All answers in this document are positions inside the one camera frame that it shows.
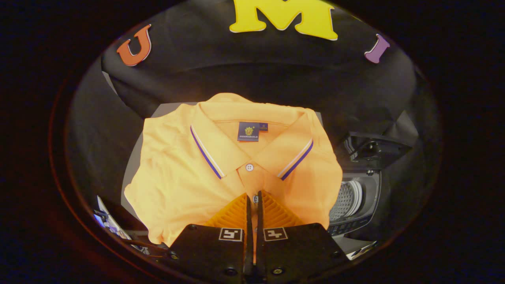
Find orange polo shirt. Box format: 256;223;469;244
124;93;343;247

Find white flat object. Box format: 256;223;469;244
347;241;379;261

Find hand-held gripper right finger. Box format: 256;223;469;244
256;190;350;281

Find blue white printed papers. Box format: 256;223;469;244
94;196;150;254

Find black backdrop cloth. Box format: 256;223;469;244
65;0;442;237

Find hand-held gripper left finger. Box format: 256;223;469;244
168;192;253;282

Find grey washing machine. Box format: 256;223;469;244
327;169;383;237

